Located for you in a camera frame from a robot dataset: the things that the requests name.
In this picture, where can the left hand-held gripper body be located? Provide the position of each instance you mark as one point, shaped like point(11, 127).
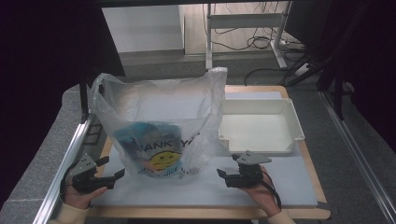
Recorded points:
point(84, 177)

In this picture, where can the clear printed plastic bag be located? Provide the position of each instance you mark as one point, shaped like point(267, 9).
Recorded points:
point(155, 99)

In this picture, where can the person's right hand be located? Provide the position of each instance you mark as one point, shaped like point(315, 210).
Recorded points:
point(261, 195)

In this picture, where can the person's left hand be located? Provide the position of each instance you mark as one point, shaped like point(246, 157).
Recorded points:
point(77, 197)

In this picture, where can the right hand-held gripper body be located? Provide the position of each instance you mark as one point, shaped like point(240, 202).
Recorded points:
point(247, 175)

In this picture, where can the blue snack pouch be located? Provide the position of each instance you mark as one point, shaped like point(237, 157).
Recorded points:
point(140, 137)

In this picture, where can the white metal desk frame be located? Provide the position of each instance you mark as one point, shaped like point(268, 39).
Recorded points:
point(246, 20)

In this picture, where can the white plastic tray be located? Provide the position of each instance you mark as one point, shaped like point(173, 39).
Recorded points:
point(258, 130)

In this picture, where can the black metal stand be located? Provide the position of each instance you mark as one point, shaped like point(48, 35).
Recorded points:
point(83, 99)
point(338, 102)

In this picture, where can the pale blue table mat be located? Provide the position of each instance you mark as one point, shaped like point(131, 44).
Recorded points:
point(280, 183)

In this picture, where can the white power strip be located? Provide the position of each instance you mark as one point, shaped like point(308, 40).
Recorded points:
point(302, 69)

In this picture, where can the black floor grate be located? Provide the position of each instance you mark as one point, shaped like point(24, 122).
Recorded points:
point(92, 134)

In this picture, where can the white panel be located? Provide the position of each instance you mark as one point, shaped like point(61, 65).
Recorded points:
point(143, 28)

